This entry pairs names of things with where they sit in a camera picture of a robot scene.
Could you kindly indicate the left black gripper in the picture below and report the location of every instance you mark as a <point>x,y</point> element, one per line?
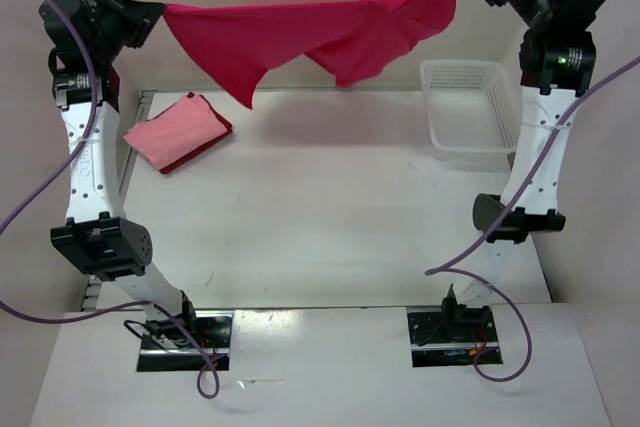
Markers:
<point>143,14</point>

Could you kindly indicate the pink t-shirt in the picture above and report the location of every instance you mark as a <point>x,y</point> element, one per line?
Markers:
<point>144,138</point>

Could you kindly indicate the dark red t-shirt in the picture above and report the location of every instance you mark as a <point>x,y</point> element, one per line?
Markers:
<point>188,128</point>

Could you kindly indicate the magenta t-shirt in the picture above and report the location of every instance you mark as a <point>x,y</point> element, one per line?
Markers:
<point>351,40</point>

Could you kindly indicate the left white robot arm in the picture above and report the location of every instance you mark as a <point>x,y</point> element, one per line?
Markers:
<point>96,237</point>

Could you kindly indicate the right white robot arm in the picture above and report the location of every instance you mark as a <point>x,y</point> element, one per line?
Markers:
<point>557,58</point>

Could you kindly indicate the white plastic basket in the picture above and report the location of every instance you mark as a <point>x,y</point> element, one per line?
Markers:
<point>472,111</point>

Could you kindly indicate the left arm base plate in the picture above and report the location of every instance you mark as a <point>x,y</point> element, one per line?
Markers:
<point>159,354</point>

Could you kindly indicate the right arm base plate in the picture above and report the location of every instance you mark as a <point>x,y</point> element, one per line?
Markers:
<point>437,342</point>

